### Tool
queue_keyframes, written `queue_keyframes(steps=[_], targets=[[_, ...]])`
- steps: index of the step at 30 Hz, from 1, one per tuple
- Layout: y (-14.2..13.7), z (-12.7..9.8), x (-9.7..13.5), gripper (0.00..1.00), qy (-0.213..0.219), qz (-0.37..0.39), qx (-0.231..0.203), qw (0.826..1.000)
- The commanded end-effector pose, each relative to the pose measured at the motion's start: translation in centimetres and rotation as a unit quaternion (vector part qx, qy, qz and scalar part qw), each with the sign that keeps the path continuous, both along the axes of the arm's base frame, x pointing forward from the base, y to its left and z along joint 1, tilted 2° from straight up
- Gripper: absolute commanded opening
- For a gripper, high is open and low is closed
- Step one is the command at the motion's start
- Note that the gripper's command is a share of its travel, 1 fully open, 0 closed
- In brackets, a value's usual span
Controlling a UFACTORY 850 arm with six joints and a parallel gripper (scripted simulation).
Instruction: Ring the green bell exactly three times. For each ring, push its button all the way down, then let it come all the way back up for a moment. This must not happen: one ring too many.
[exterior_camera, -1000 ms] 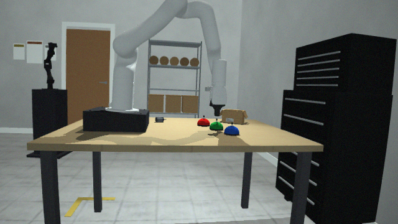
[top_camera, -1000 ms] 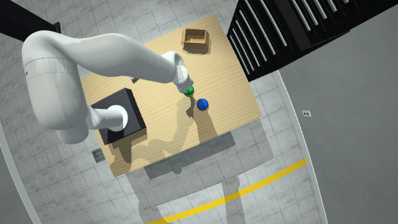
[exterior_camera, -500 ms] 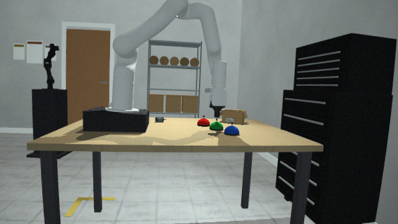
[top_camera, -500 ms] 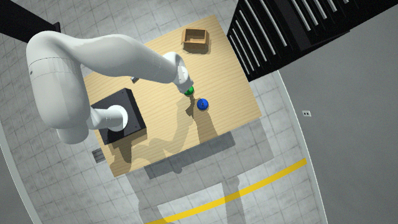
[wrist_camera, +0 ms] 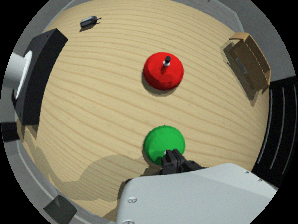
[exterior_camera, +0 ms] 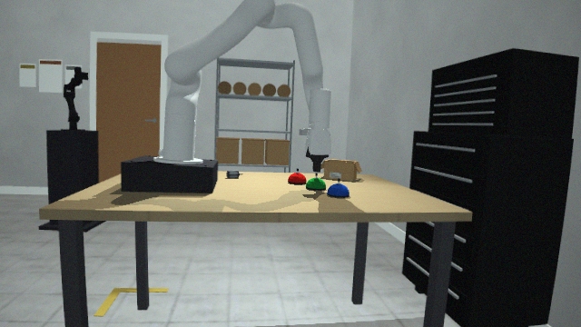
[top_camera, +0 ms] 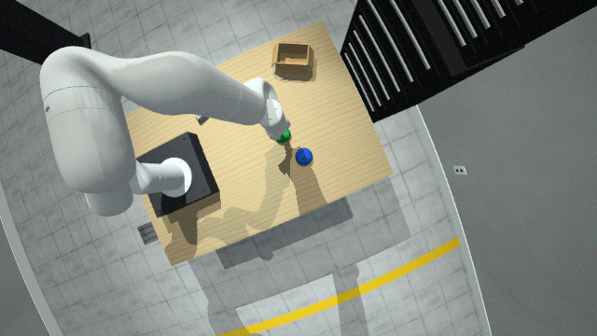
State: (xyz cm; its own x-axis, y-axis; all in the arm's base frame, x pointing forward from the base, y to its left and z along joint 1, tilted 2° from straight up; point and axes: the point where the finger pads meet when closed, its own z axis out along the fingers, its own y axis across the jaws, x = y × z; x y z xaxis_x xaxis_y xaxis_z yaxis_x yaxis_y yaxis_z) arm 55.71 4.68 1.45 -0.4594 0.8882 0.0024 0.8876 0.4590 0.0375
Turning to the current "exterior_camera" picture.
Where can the open brown cardboard box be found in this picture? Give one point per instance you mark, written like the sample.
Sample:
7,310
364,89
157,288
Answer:
343,166

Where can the blue bell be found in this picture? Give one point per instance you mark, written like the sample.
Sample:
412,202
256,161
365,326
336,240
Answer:
338,190

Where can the red bell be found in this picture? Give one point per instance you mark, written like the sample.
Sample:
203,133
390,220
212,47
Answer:
297,178

